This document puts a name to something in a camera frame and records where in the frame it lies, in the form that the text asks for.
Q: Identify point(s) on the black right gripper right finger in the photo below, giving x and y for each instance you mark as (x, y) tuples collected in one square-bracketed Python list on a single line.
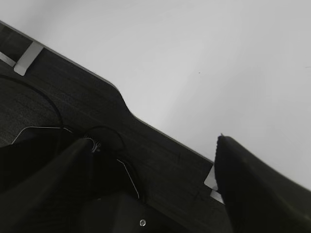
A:
[(257, 198)]

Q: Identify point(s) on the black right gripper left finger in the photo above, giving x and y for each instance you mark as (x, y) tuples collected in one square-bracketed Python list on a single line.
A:
[(44, 185)]

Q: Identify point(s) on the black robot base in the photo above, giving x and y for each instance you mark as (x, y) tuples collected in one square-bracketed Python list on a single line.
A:
[(124, 202)]

